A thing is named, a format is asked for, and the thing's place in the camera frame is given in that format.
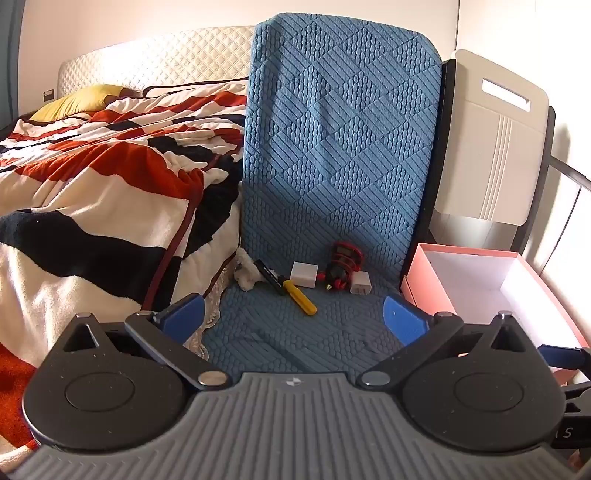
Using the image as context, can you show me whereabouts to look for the white fluffy plush item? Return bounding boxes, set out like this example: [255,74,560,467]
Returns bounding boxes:
[233,247,266,292]

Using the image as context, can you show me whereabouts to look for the white charger block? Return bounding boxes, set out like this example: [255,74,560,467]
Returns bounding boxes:
[290,262,318,289]

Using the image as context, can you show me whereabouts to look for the pink open cardboard box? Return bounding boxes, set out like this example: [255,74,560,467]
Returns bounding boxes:
[400,242,590,386]

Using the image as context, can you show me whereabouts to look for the small white plug adapter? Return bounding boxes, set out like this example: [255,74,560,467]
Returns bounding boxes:
[349,271,372,295]

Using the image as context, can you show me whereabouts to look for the striped red white black blanket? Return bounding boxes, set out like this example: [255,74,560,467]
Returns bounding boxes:
[1,80,247,472]

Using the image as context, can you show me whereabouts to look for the blue textured chair cover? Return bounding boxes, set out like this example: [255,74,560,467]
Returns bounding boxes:
[204,13,442,379]

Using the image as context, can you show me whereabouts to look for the yellow pillow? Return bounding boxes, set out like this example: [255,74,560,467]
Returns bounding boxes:
[30,84,137,123]

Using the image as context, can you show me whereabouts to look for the white quilted headboard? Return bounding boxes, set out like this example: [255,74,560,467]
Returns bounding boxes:
[56,26,254,97]

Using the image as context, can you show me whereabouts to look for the red black cable gadget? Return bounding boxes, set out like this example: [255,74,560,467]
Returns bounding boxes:
[317,241,363,291]

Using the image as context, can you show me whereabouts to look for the yellow-handled screwdriver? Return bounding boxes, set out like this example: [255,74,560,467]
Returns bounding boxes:
[281,279,318,316]

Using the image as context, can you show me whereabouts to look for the black metal rail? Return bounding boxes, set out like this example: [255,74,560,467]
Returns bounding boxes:
[549,156,591,191]

